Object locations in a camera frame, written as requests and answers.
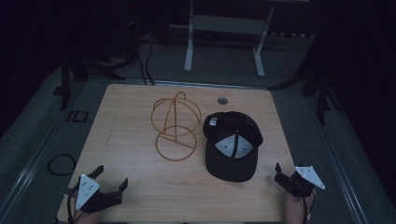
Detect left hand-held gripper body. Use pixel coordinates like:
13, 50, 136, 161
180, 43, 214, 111
74, 174, 123, 215

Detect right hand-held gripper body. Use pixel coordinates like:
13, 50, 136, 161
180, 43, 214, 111
274, 165, 327, 198

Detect black baseball cap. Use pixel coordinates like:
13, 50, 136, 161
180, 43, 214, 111
202, 111, 264, 183

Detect gold wire hat stand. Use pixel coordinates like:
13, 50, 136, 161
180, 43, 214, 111
150, 91, 203, 162

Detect person's left hand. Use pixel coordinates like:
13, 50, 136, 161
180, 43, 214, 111
73, 209, 103, 224

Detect person's right hand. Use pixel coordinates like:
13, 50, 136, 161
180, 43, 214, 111
283, 189, 318, 224

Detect black stand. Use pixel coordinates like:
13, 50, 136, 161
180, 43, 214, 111
268, 36, 343, 127
51, 52, 127, 112

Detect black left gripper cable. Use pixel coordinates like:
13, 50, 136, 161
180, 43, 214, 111
66, 182, 82, 224

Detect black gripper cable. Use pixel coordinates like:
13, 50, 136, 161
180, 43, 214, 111
300, 191, 316, 224
66, 182, 82, 224

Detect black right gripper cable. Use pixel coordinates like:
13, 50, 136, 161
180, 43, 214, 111
300, 191, 316, 224

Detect black coiled floor cable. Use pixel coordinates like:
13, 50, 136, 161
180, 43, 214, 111
47, 153, 78, 176

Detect black rectangular floor bracket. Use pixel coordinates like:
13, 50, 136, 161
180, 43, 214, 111
66, 109, 90, 123

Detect black floor cables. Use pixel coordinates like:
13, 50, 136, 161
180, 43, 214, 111
124, 27, 156, 86

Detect white metal table frame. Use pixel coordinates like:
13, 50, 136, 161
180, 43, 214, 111
169, 0, 276, 78

